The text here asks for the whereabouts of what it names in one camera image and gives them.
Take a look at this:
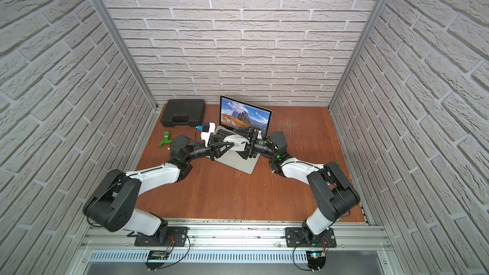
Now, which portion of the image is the silver laptop with mountain wallpaper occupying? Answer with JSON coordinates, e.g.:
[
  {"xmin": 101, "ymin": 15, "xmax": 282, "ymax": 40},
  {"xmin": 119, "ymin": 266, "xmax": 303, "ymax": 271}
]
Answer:
[{"xmin": 215, "ymin": 96, "xmax": 273, "ymax": 174}]

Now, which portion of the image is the white wireless mouse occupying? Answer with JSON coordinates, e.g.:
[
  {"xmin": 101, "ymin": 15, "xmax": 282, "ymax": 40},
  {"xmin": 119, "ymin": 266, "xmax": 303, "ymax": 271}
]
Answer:
[{"xmin": 223, "ymin": 134, "xmax": 249, "ymax": 152}]

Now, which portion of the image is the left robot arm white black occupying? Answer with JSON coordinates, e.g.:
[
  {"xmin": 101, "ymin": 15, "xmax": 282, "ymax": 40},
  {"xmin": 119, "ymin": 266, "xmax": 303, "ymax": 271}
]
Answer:
[{"xmin": 83, "ymin": 136, "xmax": 236, "ymax": 236}]

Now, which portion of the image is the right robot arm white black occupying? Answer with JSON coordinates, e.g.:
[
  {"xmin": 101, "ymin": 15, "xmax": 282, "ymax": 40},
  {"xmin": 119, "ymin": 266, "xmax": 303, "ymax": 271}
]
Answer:
[{"xmin": 244, "ymin": 127, "xmax": 360, "ymax": 243}]

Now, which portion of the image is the black plastic tool case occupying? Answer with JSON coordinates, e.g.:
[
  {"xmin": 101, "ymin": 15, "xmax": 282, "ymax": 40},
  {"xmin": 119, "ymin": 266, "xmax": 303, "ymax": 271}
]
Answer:
[{"xmin": 160, "ymin": 99, "xmax": 206, "ymax": 127}]

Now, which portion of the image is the green plastic toy left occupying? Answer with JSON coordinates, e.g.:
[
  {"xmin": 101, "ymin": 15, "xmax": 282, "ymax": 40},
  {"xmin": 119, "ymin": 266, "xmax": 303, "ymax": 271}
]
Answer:
[{"xmin": 159, "ymin": 132, "xmax": 172, "ymax": 147}]

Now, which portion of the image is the left controller board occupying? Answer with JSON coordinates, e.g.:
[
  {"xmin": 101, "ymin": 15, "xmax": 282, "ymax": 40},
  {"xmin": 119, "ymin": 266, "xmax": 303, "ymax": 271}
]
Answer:
[{"xmin": 145, "ymin": 250, "xmax": 169, "ymax": 271}]

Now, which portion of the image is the controller board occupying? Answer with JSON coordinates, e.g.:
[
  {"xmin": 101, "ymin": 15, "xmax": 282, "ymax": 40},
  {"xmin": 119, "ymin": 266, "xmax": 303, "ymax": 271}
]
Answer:
[
  {"xmin": 145, "ymin": 250, "xmax": 169, "ymax": 271},
  {"xmin": 306, "ymin": 251, "xmax": 327, "ymax": 272}
]

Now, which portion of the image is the right controller board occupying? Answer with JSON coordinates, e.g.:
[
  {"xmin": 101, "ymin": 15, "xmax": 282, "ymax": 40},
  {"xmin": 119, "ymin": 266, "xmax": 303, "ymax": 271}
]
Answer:
[{"xmin": 306, "ymin": 251, "xmax": 327, "ymax": 272}]

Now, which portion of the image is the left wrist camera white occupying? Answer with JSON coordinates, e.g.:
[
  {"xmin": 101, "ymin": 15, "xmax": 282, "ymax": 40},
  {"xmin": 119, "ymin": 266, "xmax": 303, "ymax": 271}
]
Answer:
[{"xmin": 196, "ymin": 122, "xmax": 216, "ymax": 146}]

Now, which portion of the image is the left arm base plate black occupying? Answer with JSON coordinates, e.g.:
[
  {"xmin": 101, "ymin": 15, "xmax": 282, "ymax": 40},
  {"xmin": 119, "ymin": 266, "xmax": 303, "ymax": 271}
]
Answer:
[{"xmin": 134, "ymin": 226, "xmax": 189, "ymax": 248}]

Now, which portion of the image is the aluminium rail frame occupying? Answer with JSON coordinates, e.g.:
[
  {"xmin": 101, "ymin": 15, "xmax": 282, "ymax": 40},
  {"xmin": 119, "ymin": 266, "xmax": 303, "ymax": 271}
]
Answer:
[{"xmin": 68, "ymin": 219, "xmax": 402, "ymax": 274}]

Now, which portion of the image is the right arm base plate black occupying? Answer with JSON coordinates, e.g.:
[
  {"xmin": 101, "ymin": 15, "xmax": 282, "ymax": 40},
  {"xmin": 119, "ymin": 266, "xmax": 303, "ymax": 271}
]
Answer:
[{"xmin": 285, "ymin": 227, "xmax": 337, "ymax": 248}]

